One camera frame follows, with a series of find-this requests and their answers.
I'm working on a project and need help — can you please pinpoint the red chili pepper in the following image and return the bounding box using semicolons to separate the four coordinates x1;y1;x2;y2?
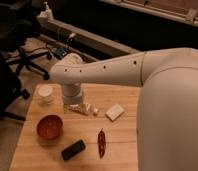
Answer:
98;129;106;158

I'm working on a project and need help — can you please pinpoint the power strip on floor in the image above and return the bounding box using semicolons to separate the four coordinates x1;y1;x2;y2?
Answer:
54;48;68;59

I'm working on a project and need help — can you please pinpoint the white spray bottle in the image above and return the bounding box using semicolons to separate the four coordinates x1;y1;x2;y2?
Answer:
39;1;54;20

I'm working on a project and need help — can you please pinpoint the red bowl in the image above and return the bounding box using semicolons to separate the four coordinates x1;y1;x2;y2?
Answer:
36;115;63;140

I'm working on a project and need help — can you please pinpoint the white sponge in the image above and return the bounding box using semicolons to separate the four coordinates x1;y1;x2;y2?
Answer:
105;104;124;122

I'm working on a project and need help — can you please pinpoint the white plastic cup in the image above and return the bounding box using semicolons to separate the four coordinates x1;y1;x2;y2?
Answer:
38;85;53;105

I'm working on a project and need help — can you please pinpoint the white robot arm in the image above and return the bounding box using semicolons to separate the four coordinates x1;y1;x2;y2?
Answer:
50;48;198;171

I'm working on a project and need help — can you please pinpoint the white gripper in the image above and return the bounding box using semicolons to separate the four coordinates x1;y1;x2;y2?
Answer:
62;83;84;105

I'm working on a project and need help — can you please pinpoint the black office chair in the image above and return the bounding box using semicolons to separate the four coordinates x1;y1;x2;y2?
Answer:
0;0;54;101

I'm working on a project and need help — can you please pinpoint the black remote control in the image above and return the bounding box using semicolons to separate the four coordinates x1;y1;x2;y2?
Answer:
61;140;86;161

